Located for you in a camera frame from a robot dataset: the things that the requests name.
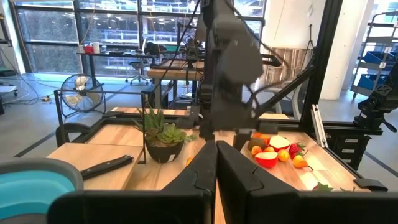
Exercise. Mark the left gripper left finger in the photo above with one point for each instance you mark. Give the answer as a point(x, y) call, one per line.
point(130, 208)

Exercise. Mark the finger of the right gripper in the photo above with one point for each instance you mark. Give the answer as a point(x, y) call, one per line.
point(242, 138)
point(206, 132)

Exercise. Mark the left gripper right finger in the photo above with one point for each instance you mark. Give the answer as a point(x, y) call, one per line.
point(311, 208)

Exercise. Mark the small orange toy fruit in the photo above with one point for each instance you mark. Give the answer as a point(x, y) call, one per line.
point(189, 161)

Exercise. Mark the blue collapsible bowl grey rim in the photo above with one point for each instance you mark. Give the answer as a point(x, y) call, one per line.
point(31, 193)

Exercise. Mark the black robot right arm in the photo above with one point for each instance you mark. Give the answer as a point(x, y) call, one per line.
point(214, 46)

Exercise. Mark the yellow orange toy fruit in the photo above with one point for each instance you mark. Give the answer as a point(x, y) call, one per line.
point(283, 155)

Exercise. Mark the red orange toy peach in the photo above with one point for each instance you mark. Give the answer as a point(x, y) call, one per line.
point(269, 149)
point(256, 151)
point(257, 135)
point(265, 138)

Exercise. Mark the brown toy kiwi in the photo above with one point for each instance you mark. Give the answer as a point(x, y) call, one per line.
point(256, 144)

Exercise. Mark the potted succulent plant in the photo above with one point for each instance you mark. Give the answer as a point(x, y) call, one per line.
point(164, 152)

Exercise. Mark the orange yellow toy pear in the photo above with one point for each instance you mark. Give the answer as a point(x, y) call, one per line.
point(299, 161)

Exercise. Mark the black table edge clip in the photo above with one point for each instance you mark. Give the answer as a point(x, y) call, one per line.
point(370, 184)

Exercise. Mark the white grey office chair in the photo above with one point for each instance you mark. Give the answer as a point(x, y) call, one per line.
point(295, 102)

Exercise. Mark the black drawer box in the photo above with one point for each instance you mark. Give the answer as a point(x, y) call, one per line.
point(351, 149)

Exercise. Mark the wooden cutting board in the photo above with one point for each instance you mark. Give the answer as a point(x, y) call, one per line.
point(84, 154)

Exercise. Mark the wooden pallet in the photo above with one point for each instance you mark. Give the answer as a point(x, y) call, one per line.
point(295, 62)

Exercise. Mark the black office chair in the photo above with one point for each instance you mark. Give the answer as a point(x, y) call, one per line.
point(138, 66)

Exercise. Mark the black tripod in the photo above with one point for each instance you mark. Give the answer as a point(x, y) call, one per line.
point(309, 35)

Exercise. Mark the black floor fan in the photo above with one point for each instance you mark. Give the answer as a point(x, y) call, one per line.
point(81, 92)

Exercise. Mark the long black desk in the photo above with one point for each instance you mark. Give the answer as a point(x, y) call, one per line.
point(92, 68)

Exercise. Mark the white cup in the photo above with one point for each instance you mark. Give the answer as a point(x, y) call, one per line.
point(96, 47)

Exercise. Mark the red cup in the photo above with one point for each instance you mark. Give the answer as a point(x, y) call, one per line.
point(89, 49)

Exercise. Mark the shelf cart blue bins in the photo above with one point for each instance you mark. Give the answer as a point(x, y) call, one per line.
point(373, 57)

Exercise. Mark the silver metal bracket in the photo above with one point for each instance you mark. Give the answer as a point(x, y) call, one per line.
point(318, 127)

